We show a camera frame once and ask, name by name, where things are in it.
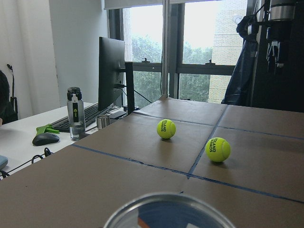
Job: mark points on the steel cup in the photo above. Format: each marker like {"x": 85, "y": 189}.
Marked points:
{"x": 102, "y": 121}

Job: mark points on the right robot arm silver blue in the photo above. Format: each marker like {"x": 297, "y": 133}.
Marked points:
{"x": 281, "y": 15}

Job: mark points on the black monitor stand post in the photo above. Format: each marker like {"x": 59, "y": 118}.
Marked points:
{"x": 129, "y": 86}

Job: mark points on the green plastic tool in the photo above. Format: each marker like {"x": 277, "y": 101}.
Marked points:
{"x": 46, "y": 129}

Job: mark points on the dark blue hanging cover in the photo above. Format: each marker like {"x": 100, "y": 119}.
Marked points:
{"x": 238, "y": 88}

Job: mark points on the clear water bottle black lid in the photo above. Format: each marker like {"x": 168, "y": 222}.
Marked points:
{"x": 76, "y": 115}

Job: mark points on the clear tennis ball can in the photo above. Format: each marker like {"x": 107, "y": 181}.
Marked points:
{"x": 167, "y": 210}

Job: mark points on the aluminium frame post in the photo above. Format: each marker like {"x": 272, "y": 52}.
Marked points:
{"x": 165, "y": 49}

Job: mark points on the yellow tennis ball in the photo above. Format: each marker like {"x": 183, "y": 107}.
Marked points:
{"x": 217, "y": 149}
{"x": 166, "y": 128}

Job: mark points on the black computer monitor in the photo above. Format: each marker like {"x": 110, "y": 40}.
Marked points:
{"x": 111, "y": 68}

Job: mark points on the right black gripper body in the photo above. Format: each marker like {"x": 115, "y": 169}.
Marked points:
{"x": 278, "y": 43}

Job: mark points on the black computer mouse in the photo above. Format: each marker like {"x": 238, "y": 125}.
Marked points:
{"x": 45, "y": 138}

